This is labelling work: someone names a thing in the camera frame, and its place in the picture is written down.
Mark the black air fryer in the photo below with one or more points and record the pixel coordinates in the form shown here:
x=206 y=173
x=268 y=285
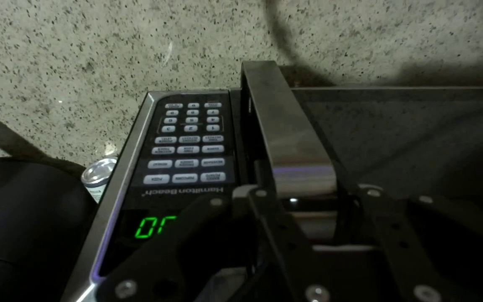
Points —
x=25 y=235

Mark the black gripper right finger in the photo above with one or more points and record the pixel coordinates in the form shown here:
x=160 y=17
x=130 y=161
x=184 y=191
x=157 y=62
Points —
x=454 y=252

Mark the steel microwave body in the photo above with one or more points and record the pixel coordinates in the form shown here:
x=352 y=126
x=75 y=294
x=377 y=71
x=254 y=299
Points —
x=189 y=151

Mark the small clear plastic bottle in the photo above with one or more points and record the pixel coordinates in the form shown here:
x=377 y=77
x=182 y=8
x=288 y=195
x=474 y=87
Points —
x=100 y=176

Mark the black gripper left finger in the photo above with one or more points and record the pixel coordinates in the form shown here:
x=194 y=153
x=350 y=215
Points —
x=164 y=252

